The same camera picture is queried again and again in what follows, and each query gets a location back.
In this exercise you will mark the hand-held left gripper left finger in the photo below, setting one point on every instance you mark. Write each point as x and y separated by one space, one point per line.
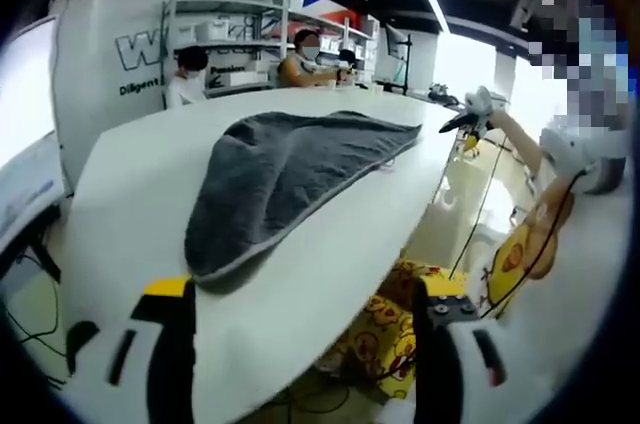
170 369

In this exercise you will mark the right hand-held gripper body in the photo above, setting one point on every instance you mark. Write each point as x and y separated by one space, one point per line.
481 104

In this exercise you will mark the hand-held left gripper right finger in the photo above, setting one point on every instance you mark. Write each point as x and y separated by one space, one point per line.
440 369

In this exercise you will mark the grey towel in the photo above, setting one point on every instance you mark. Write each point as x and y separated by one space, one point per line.
280 184

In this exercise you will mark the yellow duck print trousers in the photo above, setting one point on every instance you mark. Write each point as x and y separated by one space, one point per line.
380 339

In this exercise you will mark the black rounded object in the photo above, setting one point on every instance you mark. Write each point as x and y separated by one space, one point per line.
82 344

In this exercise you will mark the monitor on black stand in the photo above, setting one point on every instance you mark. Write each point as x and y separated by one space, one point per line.
395 41

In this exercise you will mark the white chest device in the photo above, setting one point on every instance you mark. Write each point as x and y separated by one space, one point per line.
585 159

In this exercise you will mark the small white standing desk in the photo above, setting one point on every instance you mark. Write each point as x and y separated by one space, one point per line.
47 261

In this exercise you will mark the white table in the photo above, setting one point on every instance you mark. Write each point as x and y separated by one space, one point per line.
125 204

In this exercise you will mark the grey metal shelf rack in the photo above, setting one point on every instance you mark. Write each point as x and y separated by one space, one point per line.
225 5

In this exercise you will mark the white shelving rack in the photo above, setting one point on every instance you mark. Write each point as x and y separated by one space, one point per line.
212 30

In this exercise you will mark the open white laptop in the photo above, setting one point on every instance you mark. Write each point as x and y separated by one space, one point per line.
25 94

